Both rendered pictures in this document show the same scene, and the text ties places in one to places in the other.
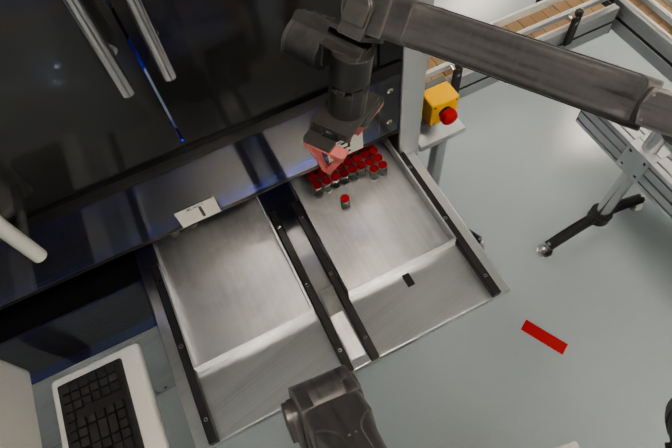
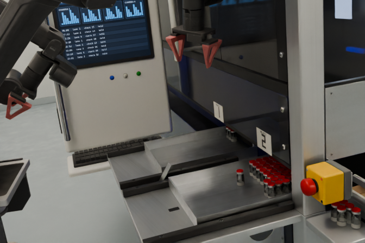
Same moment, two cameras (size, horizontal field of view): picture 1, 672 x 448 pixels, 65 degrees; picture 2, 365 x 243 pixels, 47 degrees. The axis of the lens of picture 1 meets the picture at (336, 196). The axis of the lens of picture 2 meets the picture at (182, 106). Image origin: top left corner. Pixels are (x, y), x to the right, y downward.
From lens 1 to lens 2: 1.37 m
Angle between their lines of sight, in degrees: 78
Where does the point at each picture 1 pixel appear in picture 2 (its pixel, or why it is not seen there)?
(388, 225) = (222, 200)
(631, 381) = not seen: outside the picture
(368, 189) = (257, 192)
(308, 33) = not seen: outside the picture
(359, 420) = not seen: hidden behind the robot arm
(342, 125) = (180, 27)
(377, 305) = (159, 197)
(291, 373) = (130, 172)
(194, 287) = (193, 145)
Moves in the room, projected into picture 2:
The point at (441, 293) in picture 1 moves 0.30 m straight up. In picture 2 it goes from (157, 222) to (143, 113)
